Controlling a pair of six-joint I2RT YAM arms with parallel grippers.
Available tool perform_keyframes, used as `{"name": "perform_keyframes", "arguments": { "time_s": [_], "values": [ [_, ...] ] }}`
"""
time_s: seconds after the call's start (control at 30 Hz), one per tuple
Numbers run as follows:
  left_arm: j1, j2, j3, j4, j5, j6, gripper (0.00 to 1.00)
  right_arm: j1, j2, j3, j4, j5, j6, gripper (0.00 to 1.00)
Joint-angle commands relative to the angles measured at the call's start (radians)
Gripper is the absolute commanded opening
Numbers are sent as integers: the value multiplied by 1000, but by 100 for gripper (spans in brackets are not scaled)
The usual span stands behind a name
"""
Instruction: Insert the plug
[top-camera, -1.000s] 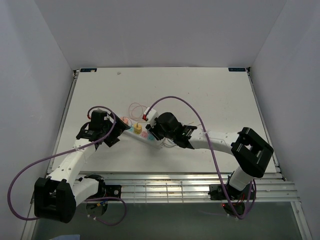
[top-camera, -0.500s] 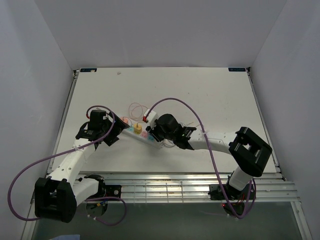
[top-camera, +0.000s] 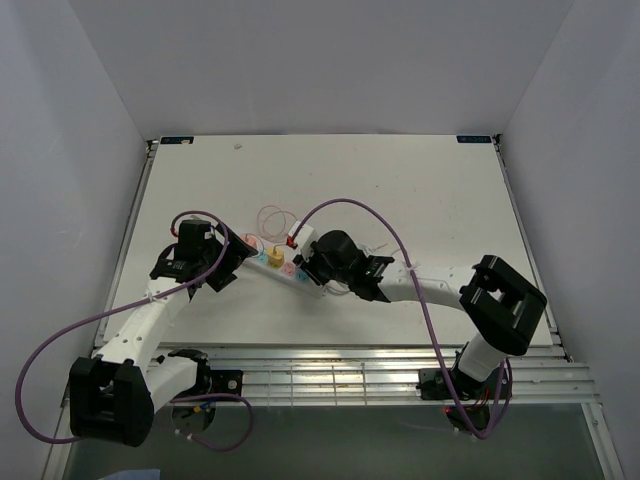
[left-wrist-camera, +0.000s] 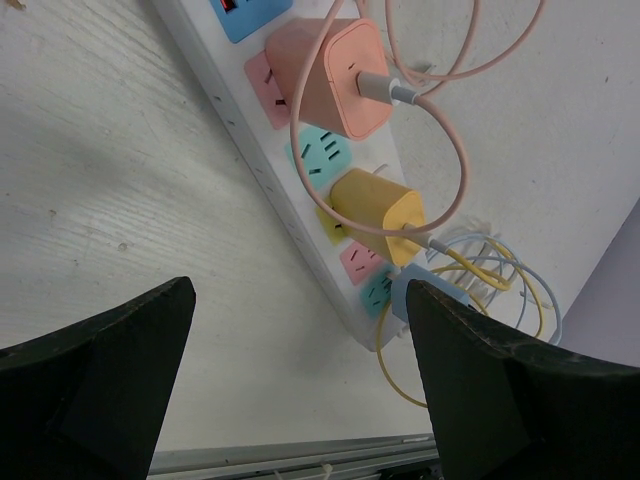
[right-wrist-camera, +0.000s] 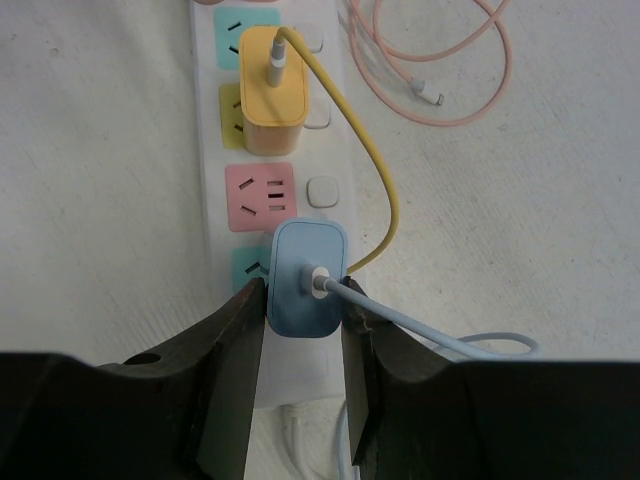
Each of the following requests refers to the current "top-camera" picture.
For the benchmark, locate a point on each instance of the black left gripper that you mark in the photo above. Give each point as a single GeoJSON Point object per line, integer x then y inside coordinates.
{"type": "Point", "coordinates": [237, 251]}

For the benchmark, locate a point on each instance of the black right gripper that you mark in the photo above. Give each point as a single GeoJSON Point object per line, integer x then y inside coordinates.
{"type": "Point", "coordinates": [308, 261]}

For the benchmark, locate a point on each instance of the white multicolour power strip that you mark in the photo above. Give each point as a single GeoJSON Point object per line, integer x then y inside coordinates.
{"type": "Point", "coordinates": [289, 274]}

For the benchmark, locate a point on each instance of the yellow charger plug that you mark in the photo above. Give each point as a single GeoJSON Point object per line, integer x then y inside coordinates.
{"type": "Point", "coordinates": [275, 257]}

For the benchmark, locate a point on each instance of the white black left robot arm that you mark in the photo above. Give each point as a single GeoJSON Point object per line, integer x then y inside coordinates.
{"type": "Point", "coordinates": [115, 394]}

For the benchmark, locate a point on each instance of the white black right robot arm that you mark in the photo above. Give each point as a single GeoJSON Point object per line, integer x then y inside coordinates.
{"type": "Point", "coordinates": [504, 306]}

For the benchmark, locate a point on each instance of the black XDOF label left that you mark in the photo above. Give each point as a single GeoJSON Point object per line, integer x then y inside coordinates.
{"type": "Point", "coordinates": [176, 140]}

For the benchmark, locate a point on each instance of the black xdof label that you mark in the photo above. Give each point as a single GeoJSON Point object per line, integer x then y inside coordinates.
{"type": "Point", "coordinates": [176, 140]}
{"type": "Point", "coordinates": [474, 139]}

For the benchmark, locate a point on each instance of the black XDOF label right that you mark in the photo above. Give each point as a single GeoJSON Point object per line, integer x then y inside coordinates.
{"type": "Point", "coordinates": [474, 139]}

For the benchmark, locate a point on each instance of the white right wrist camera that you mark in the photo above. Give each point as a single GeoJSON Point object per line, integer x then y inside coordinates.
{"type": "Point", "coordinates": [302, 234]}

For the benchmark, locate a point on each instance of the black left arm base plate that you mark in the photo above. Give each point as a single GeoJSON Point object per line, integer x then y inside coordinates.
{"type": "Point", "coordinates": [220, 385]}

